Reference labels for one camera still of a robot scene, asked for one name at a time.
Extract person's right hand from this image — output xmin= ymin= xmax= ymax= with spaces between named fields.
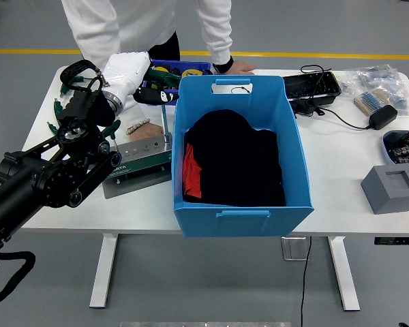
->
xmin=126 ymin=121 xmax=165 ymax=143

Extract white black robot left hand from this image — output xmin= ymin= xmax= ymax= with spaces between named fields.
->
xmin=101 ymin=50 xmax=182 ymax=107

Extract person's left hand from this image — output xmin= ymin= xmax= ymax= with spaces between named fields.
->
xmin=221 ymin=61 xmax=257 ymax=76

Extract grey green metal tool holder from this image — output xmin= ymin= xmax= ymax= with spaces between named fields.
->
xmin=102 ymin=138 xmax=173 ymax=200

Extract large green T-handle wrench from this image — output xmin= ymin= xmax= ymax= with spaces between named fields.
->
xmin=145 ymin=67 xmax=182 ymax=144

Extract large blue plastic box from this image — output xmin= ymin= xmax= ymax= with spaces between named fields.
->
xmin=170 ymin=74 xmax=314 ymax=238

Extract black wristwatch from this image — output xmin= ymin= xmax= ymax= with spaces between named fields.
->
xmin=212 ymin=56 xmax=235 ymax=74

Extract person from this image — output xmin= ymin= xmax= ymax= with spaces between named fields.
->
xmin=61 ymin=0 xmax=257 ymax=143

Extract small dark blue bin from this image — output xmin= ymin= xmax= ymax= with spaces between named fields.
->
xmin=141 ymin=59 xmax=212 ymax=107

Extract red cloth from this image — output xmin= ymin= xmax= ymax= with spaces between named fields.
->
xmin=182 ymin=142 xmax=202 ymax=199

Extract black plastic tray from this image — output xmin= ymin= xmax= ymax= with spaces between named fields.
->
xmin=281 ymin=70 xmax=342 ymax=107

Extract black plug block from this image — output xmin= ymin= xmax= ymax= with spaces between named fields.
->
xmin=291 ymin=99 xmax=325 ymax=116

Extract white table leg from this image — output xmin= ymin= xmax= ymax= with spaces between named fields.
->
xmin=89 ymin=234 xmax=119 ymax=310
xmin=327 ymin=236 xmax=361 ymax=312

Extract black table control panel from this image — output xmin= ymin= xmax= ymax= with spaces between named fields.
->
xmin=373 ymin=236 xmax=409 ymax=246

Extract black cloth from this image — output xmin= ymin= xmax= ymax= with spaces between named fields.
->
xmin=182 ymin=108 xmax=287 ymax=208

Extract grey foam block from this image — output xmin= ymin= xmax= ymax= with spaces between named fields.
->
xmin=360 ymin=164 xmax=409 ymax=215

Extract taped resistor strip bundle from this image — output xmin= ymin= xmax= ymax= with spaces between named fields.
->
xmin=353 ymin=88 xmax=393 ymax=117

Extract metal floor plate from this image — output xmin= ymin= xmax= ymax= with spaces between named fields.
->
xmin=281 ymin=236 xmax=311 ymax=262

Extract clear plastic parts bags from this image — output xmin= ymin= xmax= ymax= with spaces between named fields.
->
xmin=340 ymin=63 xmax=409 ymax=116

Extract black power adapter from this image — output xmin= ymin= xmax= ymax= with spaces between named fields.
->
xmin=367 ymin=104 xmax=398 ymax=131

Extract grey blue bowl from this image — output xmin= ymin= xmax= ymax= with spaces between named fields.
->
xmin=381 ymin=129 xmax=409 ymax=178

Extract pile of electronic parts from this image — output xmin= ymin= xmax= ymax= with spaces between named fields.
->
xmin=387 ymin=131 xmax=409 ymax=171

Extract white bead bracelet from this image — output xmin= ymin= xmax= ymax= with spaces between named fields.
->
xmin=125 ymin=118 xmax=152 ymax=136

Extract thin black cord loop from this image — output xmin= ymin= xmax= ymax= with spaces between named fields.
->
xmin=299 ymin=63 xmax=331 ymax=86

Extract black adapter cable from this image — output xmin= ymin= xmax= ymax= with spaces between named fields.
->
xmin=315 ymin=106 xmax=372 ymax=131

